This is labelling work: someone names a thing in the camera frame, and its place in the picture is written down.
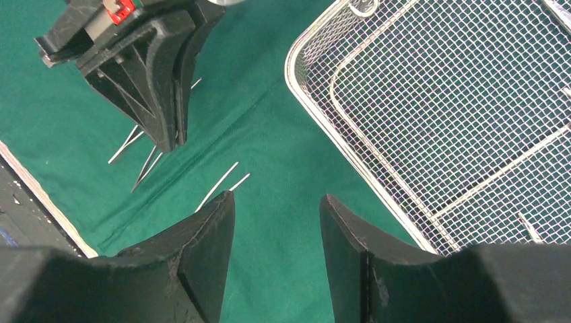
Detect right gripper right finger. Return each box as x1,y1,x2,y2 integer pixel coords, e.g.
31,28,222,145
319,194,570,322

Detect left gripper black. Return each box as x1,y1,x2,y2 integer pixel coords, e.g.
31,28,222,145
35,1,226,153

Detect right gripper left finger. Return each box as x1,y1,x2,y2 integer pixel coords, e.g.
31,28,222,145
1,190,236,322

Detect steel spatula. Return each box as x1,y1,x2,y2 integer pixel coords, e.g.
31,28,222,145
130,76,204,193

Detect green surgical cloth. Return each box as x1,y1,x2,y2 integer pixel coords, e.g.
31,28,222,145
1,1,426,322

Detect thin steel tweezers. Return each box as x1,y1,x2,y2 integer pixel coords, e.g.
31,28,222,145
194,161,251,213

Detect metal mesh tray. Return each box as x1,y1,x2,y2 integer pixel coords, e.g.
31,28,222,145
284,1,570,255

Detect long steel forceps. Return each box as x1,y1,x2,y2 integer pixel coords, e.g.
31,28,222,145
107,125,145,164

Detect surgical forceps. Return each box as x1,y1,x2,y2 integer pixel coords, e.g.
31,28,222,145
518,212,544,244

